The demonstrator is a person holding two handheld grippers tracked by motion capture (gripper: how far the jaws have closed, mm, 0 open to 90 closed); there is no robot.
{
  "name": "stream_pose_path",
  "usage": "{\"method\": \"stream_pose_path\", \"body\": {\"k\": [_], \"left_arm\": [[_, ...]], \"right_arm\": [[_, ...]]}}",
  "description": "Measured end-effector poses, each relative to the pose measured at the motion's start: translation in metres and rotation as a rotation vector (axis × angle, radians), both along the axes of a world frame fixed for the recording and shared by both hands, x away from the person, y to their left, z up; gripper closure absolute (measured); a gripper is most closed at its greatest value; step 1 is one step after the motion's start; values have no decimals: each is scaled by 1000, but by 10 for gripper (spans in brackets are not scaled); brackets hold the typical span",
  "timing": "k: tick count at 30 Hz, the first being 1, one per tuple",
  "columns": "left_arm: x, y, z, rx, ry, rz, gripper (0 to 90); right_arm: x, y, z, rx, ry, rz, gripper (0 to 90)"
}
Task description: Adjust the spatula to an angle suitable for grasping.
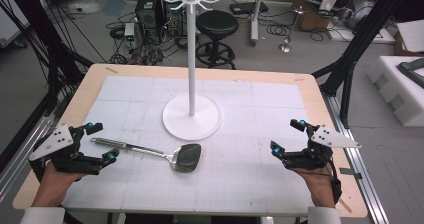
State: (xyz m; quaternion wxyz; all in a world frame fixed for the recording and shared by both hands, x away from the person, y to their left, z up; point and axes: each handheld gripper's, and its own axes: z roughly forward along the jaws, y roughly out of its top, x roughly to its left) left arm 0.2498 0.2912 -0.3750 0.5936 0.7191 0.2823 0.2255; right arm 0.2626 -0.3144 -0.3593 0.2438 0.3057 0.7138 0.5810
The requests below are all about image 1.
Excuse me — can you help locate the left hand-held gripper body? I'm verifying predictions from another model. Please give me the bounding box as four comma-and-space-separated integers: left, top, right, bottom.
28, 123, 103, 177

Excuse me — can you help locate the flat black box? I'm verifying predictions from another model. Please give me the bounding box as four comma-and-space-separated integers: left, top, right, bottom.
229, 0, 270, 16

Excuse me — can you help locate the tangle of black floor cables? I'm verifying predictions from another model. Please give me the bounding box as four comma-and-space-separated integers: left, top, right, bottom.
105, 12, 188, 67

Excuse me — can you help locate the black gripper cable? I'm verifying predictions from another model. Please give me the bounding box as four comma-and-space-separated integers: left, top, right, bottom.
325, 150, 344, 205

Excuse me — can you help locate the black curved part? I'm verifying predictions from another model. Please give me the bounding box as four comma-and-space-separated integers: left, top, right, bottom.
396, 57, 424, 89

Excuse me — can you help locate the black computer tower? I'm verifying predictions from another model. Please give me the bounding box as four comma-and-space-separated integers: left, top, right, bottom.
134, 0, 165, 36

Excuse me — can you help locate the stainless steel spatula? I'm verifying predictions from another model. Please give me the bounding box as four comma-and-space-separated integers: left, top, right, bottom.
90, 136, 203, 174

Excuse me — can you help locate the cardboard box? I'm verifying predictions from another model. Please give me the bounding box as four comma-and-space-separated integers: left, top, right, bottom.
297, 0, 335, 32

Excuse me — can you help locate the thin metal floor stand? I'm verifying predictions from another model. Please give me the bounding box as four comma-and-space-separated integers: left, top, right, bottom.
277, 5, 307, 54

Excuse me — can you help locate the aluminium rail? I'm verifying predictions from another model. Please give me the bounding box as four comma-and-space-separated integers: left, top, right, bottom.
322, 93, 390, 224
0, 113, 57, 203

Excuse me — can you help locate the black tape piece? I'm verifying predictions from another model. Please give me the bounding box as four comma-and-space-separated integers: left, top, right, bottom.
339, 166, 363, 181

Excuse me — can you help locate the white utensil rack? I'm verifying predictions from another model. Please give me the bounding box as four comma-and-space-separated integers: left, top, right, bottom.
162, 0, 222, 142

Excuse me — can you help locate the person's right hand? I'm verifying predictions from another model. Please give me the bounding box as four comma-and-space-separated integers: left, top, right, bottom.
289, 168, 336, 200

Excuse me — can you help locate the small grey device green light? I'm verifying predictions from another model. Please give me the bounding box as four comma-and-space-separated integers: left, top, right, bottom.
123, 22, 136, 49

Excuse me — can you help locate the person's left hand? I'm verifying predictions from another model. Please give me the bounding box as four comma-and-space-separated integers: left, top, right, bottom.
37, 161, 86, 200

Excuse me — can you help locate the white foam block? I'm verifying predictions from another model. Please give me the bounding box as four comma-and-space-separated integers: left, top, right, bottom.
365, 55, 424, 129

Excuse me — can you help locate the white grid mat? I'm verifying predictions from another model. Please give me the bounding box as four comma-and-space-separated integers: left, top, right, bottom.
62, 75, 315, 217

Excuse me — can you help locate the black metal frame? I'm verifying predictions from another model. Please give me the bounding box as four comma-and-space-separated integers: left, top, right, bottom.
0, 0, 95, 118
311, 0, 415, 129

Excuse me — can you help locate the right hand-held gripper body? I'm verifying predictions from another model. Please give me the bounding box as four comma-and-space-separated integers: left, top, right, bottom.
282, 124, 363, 171

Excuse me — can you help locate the white pole stand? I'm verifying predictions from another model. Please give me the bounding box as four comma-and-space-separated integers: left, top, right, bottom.
249, 0, 268, 47

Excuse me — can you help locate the black round stool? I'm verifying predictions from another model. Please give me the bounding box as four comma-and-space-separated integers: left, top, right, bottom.
194, 9, 240, 70

